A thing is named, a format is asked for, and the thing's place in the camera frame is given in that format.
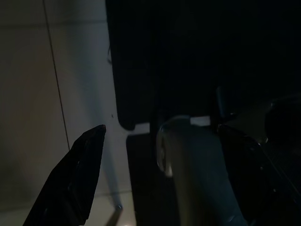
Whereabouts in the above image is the black floor mat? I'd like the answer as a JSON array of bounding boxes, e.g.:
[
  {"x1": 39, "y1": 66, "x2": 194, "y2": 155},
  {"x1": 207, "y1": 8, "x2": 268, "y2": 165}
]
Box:
[{"x1": 105, "y1": 0, "x2": 301, "y2": 131}]

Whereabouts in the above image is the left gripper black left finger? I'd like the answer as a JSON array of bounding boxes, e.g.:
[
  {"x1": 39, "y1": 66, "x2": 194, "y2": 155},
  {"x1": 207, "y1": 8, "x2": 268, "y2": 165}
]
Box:
[{"x1": 22, "y1": 124, "x2": 107, "y2": 226}]

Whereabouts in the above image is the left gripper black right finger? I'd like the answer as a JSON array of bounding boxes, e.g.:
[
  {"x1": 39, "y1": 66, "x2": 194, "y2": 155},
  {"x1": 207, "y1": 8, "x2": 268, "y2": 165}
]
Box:
[{"x1": 217, "y1": 124, "x2": 301, "y2": 226}]

